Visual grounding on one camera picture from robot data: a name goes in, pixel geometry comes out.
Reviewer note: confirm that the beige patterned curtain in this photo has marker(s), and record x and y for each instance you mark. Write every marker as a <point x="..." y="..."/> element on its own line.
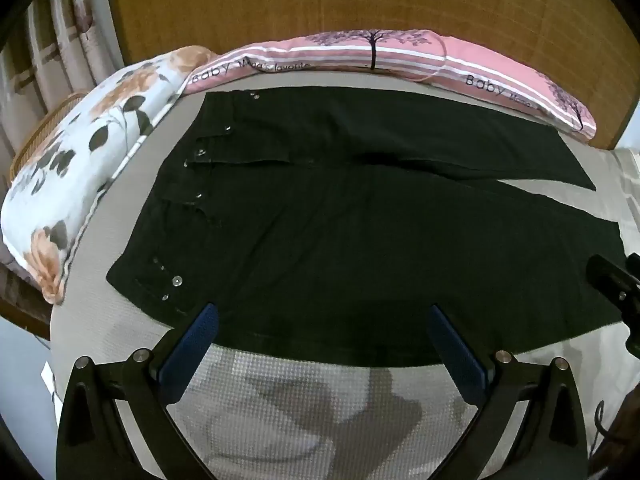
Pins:
<point x="50" y="50"/>

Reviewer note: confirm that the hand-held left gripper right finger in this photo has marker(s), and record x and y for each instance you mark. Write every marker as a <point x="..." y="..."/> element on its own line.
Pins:
<point x="457" y="355"/>

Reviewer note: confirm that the light grey cloth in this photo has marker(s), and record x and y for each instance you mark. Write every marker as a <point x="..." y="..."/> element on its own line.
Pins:
<point x="627" y="175"/>

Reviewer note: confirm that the dark wooden bed frame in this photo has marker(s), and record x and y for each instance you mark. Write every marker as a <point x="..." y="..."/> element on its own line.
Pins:
<point x="20" y="305"/>

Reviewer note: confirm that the black pants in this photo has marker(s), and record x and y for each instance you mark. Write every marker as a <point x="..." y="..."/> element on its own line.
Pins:
<point x="350" y="240"/>

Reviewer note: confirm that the pink striped tree-print pillow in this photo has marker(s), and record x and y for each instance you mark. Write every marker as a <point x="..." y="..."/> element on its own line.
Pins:
<point x="515" y="85"/>
<point x="310" y="55"/>

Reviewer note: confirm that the wooden headboard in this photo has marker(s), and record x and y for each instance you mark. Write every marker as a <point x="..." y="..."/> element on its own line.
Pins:
<point x="300" y="0"/>

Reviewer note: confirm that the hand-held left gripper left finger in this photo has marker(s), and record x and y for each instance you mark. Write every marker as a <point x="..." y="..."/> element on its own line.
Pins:
<point x="187" y="355"/>

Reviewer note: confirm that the grey woven bed mat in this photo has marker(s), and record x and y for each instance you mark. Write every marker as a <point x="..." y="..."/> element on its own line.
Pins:
<point x="300" y="410"/>

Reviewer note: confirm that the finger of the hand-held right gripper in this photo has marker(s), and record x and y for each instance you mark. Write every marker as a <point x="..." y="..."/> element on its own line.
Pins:
<point x="607" y="272"/>

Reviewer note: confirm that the white floral pillow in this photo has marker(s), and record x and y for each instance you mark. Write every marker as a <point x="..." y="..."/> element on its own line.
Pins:
<point x="100" y="125"/>

